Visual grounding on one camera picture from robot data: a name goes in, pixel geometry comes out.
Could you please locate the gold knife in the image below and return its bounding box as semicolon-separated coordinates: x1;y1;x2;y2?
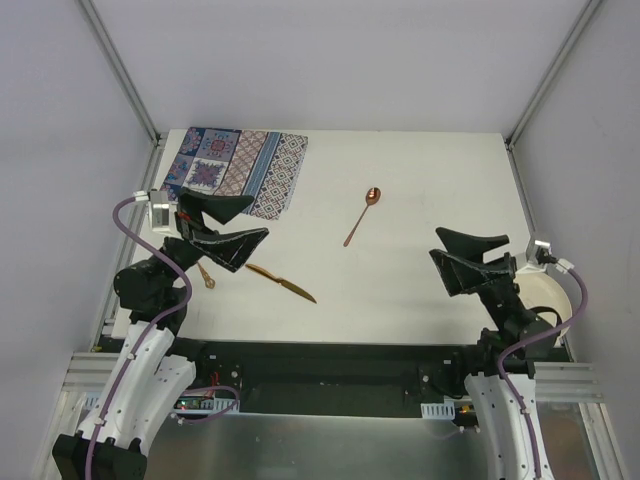
245;263;317;304

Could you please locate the copper spoon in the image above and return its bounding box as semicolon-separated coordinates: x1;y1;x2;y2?
343;187;381;247

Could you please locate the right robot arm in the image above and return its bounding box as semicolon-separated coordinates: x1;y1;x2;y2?
430;227;558;479

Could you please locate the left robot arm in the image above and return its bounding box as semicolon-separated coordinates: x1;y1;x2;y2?
52;187;269;479

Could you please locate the cream plate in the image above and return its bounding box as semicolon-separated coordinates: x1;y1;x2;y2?
515;272;573;326

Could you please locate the gold fork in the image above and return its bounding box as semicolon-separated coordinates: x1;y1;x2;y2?
197;262;216;290

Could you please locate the patterned cloth placemat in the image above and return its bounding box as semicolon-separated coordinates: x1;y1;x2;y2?
161;127;308;220

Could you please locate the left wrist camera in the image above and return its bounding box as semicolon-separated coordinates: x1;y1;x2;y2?
148;190;176;236

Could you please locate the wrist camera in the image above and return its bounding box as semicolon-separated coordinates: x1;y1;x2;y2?
516;237;555;274
148;190;176;236

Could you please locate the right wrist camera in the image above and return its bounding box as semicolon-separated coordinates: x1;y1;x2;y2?
516;237;555;274

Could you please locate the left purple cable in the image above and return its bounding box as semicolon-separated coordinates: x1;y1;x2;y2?
83;194;241;480

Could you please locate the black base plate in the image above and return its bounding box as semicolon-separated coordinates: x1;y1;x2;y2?
170;339;488;418

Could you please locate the left aluminium frame post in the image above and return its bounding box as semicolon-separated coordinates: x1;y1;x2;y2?
76;0;161;145

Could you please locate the aluminium frame post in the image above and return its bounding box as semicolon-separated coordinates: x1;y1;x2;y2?
76;0;161;145
505;0;605;151

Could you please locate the right aluminium frame post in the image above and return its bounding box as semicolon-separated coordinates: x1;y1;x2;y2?
505;0;605;151

